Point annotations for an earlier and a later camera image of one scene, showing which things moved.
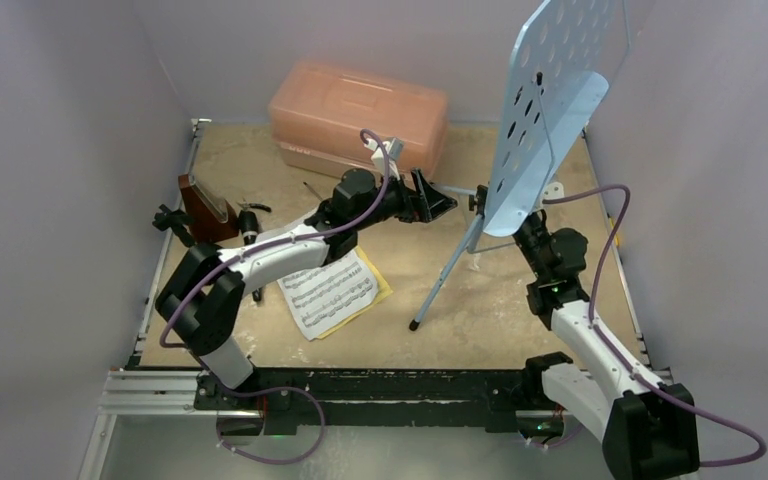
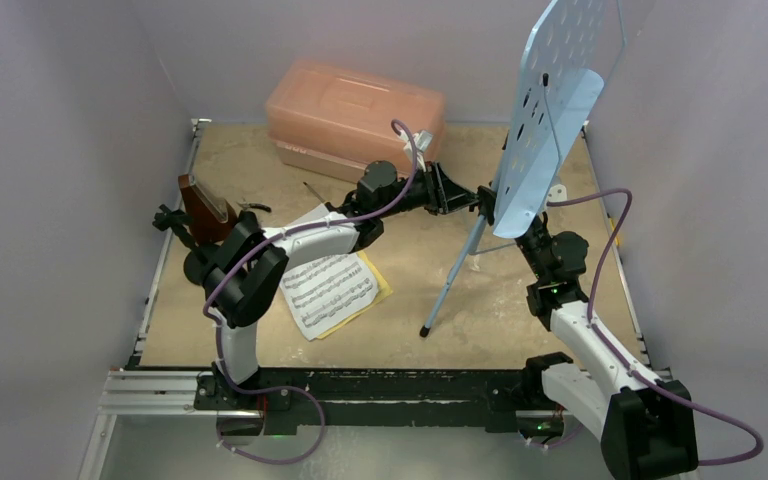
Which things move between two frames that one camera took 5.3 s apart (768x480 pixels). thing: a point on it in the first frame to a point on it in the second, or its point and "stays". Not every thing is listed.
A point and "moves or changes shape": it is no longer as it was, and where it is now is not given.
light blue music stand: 564,58 moves or changes shape
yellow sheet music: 384,289 stays
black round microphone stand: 177,221 stays
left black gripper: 412,209 to 443,196
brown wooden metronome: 207,225 stays
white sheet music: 324,297 stays
